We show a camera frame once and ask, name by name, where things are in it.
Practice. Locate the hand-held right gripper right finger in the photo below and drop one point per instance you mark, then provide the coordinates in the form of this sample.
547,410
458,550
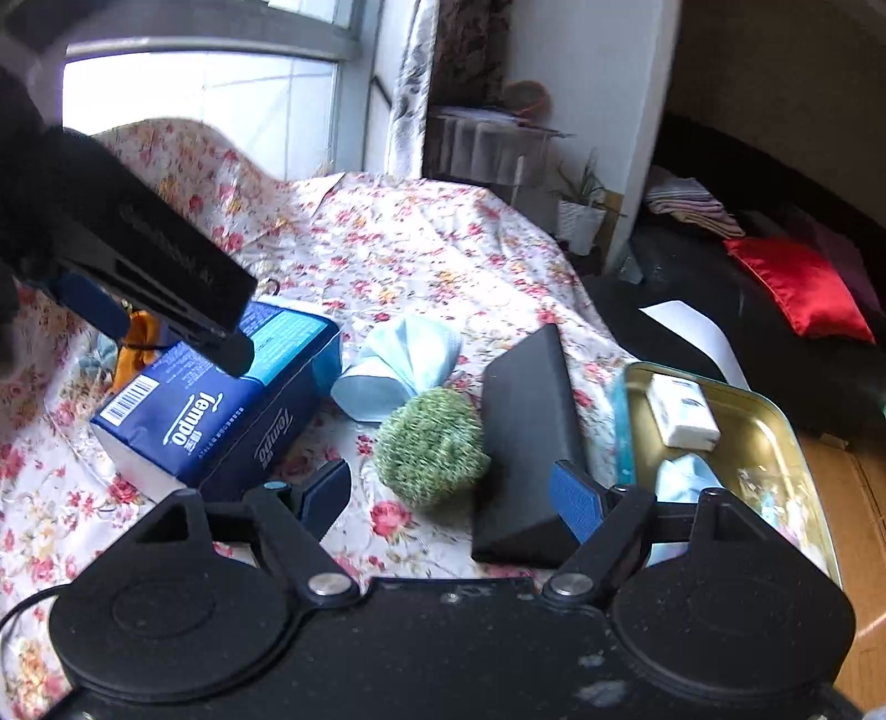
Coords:
574,498

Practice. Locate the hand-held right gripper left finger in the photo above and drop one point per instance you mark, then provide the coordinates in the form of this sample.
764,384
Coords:
325,495

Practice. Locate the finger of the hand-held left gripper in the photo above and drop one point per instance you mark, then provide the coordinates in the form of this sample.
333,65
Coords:
90,301
214,349

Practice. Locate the blue tissue pack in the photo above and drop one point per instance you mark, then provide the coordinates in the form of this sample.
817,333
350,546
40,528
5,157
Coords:
228,415

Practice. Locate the pale blue face mask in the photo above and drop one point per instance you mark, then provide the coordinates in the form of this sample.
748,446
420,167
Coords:
685,478

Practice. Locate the green knitted scrubber ball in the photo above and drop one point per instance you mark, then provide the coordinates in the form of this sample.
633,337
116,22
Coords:
429,450

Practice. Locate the small white box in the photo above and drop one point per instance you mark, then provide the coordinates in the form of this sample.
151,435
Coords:
682,412

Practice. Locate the light blue face mask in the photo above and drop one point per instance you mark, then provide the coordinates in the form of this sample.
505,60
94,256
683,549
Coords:
394,374

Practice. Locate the gold and teal tin box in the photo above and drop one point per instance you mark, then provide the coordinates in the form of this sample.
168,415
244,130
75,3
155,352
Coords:
761,429

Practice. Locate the clear plastic packet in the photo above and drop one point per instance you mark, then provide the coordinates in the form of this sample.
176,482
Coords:
775,498

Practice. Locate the orange and grey scrunchie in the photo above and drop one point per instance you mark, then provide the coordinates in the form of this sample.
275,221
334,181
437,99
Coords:
131,360

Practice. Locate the black wedge-shaped case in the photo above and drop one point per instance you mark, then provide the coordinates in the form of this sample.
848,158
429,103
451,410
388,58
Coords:
526,415

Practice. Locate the window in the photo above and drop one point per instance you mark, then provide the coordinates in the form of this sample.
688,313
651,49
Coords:
207,90

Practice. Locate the white paper sheet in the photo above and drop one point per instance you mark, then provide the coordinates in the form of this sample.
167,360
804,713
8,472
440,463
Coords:
685,325

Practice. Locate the floral tablecloth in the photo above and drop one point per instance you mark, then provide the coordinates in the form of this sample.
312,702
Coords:
415,242

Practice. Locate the black sofa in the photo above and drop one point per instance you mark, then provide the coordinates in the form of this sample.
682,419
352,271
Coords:
796,388

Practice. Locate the potted plant in white basket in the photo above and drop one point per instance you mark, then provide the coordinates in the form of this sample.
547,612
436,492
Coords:
581,225

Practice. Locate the patterned white curtain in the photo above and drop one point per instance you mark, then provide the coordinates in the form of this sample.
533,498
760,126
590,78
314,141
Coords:
412,104

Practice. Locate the red cushion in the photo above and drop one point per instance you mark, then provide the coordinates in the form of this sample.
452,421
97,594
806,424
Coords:
803,284

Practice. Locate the folded towels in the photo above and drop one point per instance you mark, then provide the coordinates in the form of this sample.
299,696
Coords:
685,201

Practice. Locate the round table with cloth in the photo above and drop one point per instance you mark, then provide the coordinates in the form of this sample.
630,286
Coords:
484,145

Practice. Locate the dark floral curtain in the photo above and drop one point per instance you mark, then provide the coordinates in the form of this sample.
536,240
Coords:
464,48

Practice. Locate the pink bowl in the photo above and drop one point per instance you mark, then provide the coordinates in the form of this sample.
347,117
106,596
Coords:
527,97

